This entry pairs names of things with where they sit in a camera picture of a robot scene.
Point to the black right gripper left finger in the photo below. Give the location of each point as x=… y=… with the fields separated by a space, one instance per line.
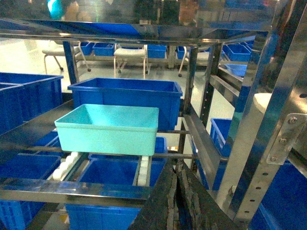
x=159 y=209

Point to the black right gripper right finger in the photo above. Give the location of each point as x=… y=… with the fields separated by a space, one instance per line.
x=197 y=209

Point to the teal plastic bin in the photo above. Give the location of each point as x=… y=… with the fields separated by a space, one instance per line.
x=112 y=129

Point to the blue bin left shelf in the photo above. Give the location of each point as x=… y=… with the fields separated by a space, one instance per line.
x=26 y=96

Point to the blue bin lower centre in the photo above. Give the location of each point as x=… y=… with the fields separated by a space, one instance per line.
x=116 y=175

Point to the blue bin right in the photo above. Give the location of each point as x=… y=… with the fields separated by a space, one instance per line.
x=284 y=206

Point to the large blue bin centre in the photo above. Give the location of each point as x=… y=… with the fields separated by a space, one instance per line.
x=165 y=95

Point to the blue bin lower left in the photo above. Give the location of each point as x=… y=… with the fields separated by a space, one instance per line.
x=21 y=175

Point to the white chair background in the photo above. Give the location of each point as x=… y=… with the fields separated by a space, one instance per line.
x=125 y=52

